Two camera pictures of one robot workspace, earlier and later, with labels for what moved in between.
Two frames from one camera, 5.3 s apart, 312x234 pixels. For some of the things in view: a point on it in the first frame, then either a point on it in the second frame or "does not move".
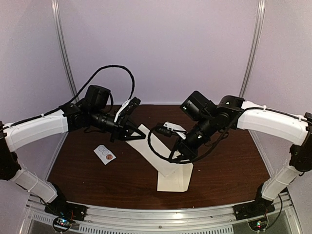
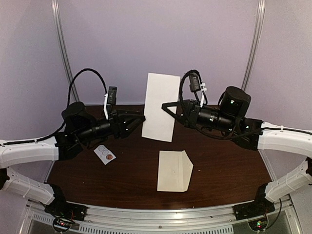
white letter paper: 140,143 to 159,124
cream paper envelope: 177,181 does not move
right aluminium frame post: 252,48 does not move
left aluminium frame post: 55,11 does not move
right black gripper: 188,152 to 190,122
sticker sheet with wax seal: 105,155 does not move
